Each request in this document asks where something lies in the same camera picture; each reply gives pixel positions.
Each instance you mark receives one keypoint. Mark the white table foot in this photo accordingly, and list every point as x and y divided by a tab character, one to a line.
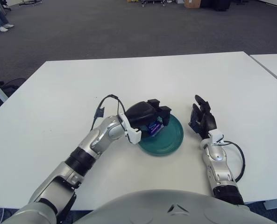
276	205

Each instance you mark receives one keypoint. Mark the teal round plate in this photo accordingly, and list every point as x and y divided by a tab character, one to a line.
168	142

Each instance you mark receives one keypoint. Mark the grey robot torso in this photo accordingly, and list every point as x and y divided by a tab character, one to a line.
152	207

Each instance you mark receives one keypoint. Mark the white neighbouring table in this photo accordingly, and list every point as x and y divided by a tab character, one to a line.
276	65

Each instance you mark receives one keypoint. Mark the blue gum pack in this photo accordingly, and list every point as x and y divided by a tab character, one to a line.
154	127

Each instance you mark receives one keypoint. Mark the brown cardboard box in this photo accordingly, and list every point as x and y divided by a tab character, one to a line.
192	3

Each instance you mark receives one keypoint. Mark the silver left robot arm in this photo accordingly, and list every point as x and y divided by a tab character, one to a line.
94	142

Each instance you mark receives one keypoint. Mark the black cabinet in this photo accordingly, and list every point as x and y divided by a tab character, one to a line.
222	4

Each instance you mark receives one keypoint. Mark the black floor stand base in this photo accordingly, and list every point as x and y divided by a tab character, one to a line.
30	2

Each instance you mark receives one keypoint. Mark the wheeled metal cart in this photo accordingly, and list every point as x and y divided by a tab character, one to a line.
155	2

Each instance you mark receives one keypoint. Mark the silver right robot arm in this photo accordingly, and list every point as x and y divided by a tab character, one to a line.
218	172

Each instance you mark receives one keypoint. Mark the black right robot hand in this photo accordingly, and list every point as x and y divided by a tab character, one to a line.
208	122

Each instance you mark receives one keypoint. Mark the black office chair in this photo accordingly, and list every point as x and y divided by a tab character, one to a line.
12	84

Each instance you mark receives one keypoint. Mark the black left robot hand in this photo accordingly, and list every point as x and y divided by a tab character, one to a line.
140	113

